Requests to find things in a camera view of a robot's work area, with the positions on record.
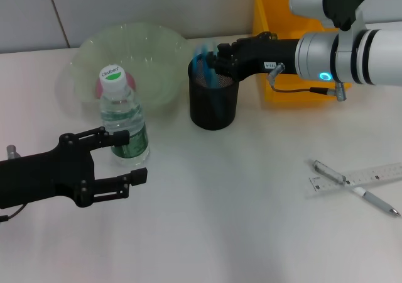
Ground clear plastic ruler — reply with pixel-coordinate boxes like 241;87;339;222
308;162;402;193

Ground yellow plastic bin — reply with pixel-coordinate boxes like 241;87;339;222
252;0;342;103

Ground pink peach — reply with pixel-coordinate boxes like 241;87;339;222
95;72;138;101

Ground clear water bottle green label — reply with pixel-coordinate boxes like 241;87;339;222
99;63;151;167

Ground black mesh pen cup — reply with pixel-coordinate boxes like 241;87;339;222
187;56;240;131

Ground blue scissors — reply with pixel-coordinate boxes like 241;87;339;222
192;42;227;119

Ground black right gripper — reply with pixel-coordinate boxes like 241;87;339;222
208;30;300;82

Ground pale green glass fruit plate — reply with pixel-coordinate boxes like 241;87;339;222
56;21;193;117

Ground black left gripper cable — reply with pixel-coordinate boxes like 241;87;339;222
0;203;28;223

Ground grey white ballpoint pen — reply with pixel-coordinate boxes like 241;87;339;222
312;159;401;217

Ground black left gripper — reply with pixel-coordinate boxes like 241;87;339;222
0;126;149;209

